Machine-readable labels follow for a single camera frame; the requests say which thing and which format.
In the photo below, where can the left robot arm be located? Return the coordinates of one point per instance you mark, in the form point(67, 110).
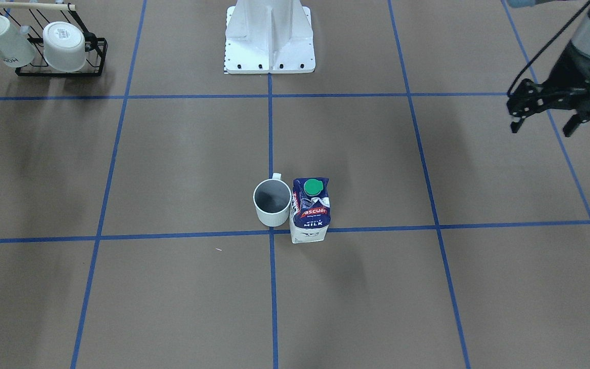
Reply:
point(580, 41)

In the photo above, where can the blue white milk carton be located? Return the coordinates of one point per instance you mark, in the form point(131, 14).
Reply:
point(310, 216)

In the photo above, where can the black wire mug rack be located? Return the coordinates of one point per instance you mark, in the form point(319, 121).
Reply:
point(40, 39)

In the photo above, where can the white mug on rack lower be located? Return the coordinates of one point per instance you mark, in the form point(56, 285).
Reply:
point(64, 47)

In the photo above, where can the white mug on rack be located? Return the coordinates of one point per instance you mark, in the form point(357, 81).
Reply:
point(15, 49)
point(64, 47)

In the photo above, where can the white HOME mug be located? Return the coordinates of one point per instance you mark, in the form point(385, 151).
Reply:
point(272, 200)

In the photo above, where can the white mug on rack upper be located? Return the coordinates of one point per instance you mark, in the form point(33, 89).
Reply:
point(15, 49)

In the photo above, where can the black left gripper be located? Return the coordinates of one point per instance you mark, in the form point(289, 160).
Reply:
point(567, 66)

